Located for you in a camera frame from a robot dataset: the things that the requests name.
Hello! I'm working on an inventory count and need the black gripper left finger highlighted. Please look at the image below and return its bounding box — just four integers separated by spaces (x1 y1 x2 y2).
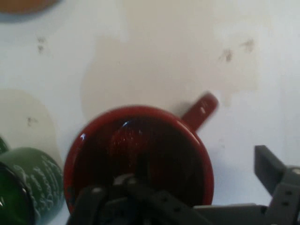
67 173 195 225

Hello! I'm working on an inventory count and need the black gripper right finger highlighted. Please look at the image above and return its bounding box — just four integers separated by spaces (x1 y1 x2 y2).
254 145 300 225

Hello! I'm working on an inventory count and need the red enamel mug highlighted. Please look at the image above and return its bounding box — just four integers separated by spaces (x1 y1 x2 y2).
63 92 220 215

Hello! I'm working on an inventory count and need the dark green enamel mug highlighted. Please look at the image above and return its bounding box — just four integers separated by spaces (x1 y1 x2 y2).
0 135 65 225

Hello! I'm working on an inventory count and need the wooden mug tree stand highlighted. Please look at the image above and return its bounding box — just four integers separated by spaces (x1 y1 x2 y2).
0 0 64 15

